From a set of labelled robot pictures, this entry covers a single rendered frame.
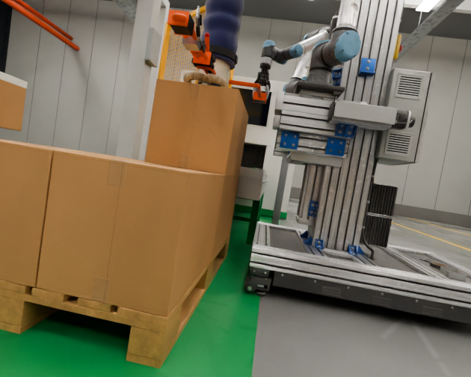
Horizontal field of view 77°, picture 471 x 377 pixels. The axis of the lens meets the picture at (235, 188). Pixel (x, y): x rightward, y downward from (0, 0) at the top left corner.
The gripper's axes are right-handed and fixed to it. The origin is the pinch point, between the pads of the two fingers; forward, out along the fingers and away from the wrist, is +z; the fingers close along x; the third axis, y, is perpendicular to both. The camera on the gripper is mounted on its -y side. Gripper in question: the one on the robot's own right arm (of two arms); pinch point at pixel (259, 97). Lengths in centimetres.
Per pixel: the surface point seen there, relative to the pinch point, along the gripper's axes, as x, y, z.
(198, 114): -23, 60, 29
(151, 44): -113, -73, -53
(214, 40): -26, 40, -15
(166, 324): -7, 120, 97
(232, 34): -18.3, 35.1, -21.9
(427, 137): 534, -883, -193
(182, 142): -29, 60, 43
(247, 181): 1, -5, 56
